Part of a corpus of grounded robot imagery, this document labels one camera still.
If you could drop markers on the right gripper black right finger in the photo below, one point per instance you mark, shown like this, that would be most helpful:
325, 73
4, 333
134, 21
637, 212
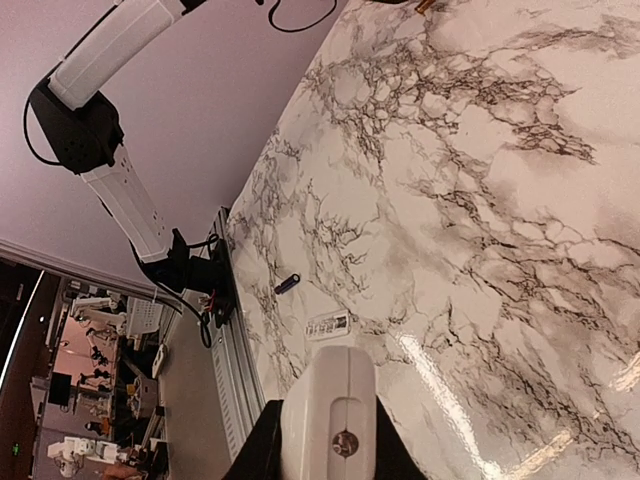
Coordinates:
392, 459

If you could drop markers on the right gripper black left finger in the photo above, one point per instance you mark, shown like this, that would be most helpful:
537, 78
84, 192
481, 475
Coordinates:
260, 455

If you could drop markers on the white air conditioner remote control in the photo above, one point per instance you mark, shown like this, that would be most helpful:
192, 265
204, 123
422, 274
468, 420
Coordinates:
328, 418

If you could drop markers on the white remote battery cover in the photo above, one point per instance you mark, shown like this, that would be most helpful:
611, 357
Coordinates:
328, 326

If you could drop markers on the gold battery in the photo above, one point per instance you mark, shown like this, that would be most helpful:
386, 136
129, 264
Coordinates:
423, 6

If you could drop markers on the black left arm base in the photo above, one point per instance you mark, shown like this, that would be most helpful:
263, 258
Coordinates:
205, 268

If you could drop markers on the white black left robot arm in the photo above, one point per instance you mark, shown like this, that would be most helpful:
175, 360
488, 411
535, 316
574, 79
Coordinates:
83, 128

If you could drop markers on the dark blue battery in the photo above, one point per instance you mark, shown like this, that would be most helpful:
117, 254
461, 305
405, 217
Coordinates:
287, 284

